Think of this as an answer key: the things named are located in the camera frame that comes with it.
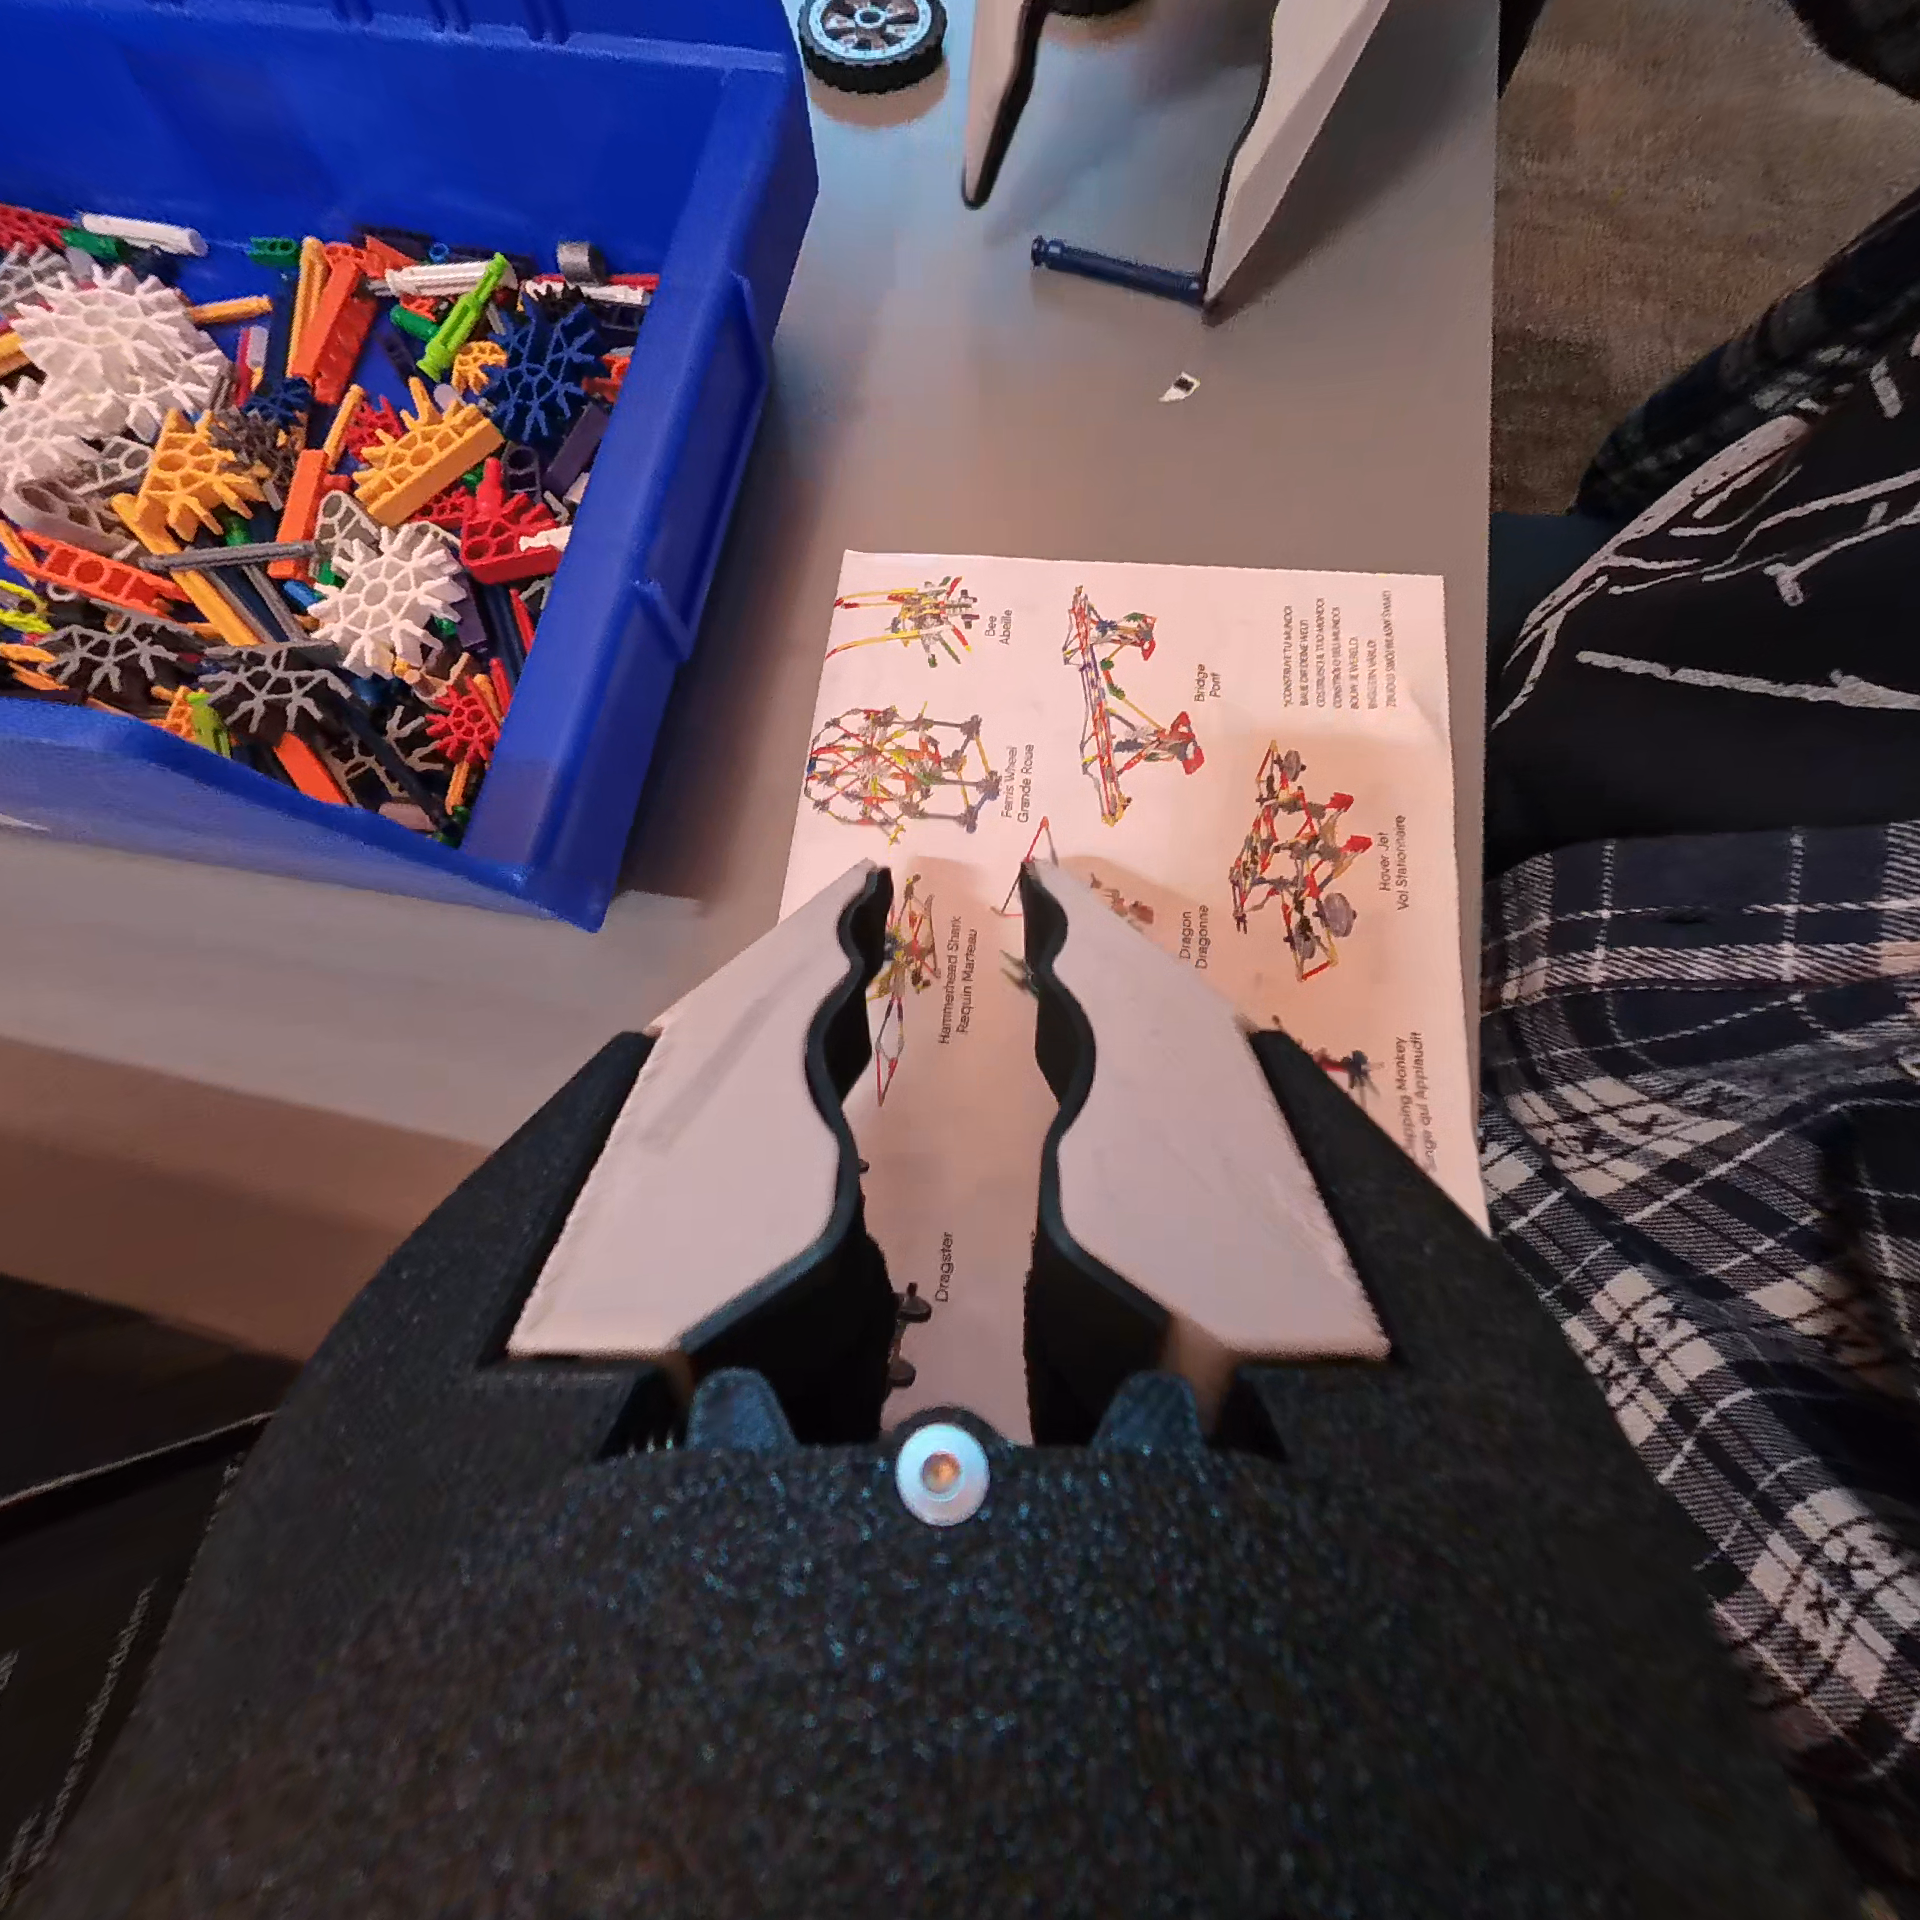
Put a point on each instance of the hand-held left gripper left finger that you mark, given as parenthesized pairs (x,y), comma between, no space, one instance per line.
(676,1202)

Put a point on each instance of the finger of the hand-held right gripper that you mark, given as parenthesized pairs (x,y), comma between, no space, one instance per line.
(1305,92)
(1000,77)

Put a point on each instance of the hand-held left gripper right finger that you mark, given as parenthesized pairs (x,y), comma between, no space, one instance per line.
(1216,1202)

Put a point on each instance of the blue toy rod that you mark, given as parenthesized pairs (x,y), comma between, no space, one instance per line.
(1116,268)

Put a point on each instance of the blue plastic bin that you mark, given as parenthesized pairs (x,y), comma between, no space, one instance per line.
(691,452)

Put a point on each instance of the printed toy model leaflet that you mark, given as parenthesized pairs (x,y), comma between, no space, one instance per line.
(1200,692)

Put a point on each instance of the pile of colourful toy pieces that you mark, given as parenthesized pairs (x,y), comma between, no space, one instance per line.
(270,511)

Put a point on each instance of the grey toy wheel black tire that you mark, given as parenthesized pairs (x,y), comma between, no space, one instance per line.
(872,31)

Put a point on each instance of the person's clothed body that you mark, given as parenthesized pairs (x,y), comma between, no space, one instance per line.
(1710,902)

